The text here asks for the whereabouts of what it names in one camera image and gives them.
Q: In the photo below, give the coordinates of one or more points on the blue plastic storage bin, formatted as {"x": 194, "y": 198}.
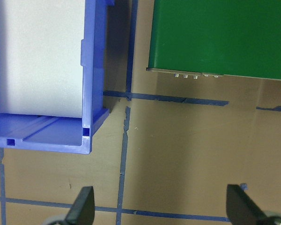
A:
{"x": 93, "y": 70}

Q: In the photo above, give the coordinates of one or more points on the white foam pad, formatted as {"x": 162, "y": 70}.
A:
{"x": 39, "y": 58}

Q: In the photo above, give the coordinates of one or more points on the green conveyor belt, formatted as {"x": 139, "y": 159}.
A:
{"x": 224, "y": 35}

